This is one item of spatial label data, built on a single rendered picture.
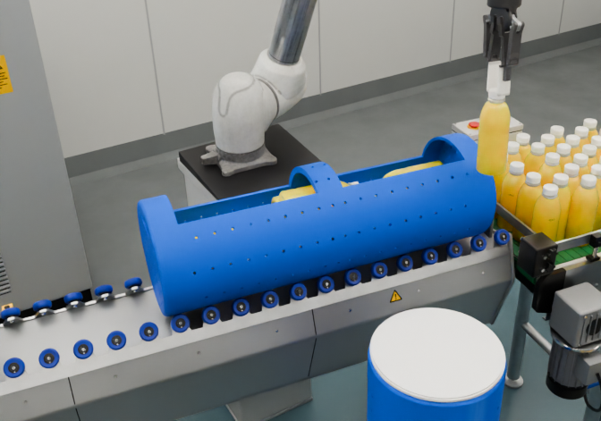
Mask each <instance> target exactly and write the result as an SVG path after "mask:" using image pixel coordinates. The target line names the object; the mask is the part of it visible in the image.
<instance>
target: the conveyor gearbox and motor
mask: <svg viewBox="0 0 601 421"><path fill-rule="evenodd" d="M549 325H550V334H551V337H552V338H553V342H552V347H551V352H550V357H549V361H548V369H547V376H546V386H547V388H548V389H549V390H550V391H551V392H552V393H553V394H555V395H556V396H558V397H560V398H563V399H567V400H576V399H579V398H582V397H584V400H585V403H586V405H587V406H588V407H589V408H590V409H591V410H593V411H595V412H600V411H601V404H600V407H599V409H596V408H593V407H592V406H591V405H590V404H589V403H588V398H587V389H588V385H589V384H592V383H595V382H599V386H600V391H601V353H600V352H598V351H597V350H598V349H600V348H601V292H600V291H599V290H597V289H596V288H595V287H593V286H592V285H591V284H590V283H588V282H584V283H582V284H578V285H575V286H572V287H569V288H566V289H563V290H558V291H556V292H555V293H554V302H553V305H552V312H551V317H550V322H549Z"/></svg>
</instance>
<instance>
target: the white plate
mask: <svg viewBox="0 0 601 421"><path fill-rule="evenodd" d="M369 352H370V357H371V361H372V364H373V366H374V368H375V369H376V371H377V372H378V373H379V375H380V376H381V377H382V378H383V379H384V380H385V381H386V382H387V383H389V384H390V385H391V386H393V387H394V388H395V389H396V390H398V391H400V392H403V393H405V394H407V395H410V396H411V397H414V398H417V399H421V400H428V401H434V402H458V401H464V400H470V399H473V398H476V397H478V396H480V395H482V394H484V393H486V392H488V391H489V390H491V389H492V388H493V387H494V386H495V385H496V384H497V383H498V382H499V380H500V379H501V377H502V375H503V373H504V368H505V353H504V347H503V345H502V343H501V342H500V341H499V339H498V338H497V337H496V335H495V334H494V333H493V332H492V331H491V330H490V329H489V328H488V327H486V326H485V325H484V324H482V323H481V322H480V321H478V320H476V319H474V318H473V317H471V316H467V315H464V314H463V313H460V312H456V311H453V310H449V309H443V308H434V307H424V308H416V309H411V310H407V311H404V312H401V313H399V314H396V315H394V316H391V317H390V318H388V319H386V320H385V321H384V322H383V323H382V324H381V325H379V326H378V327H377V329H376V330H375V332H374V334H373V336H372V338H371V342H370V349H369Z"/></svg>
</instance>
